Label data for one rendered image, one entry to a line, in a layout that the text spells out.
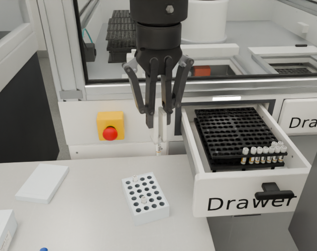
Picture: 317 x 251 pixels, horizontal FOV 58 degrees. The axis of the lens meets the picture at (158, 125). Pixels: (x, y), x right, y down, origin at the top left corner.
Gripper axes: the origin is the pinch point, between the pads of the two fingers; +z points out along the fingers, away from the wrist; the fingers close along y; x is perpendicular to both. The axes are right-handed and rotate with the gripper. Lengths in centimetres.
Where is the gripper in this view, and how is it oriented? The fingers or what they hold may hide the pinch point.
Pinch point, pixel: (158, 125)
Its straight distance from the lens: 57.5
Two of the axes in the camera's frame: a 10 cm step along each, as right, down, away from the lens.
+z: -0.1, 8.4, 5.4
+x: 3.3, 5.1, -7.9
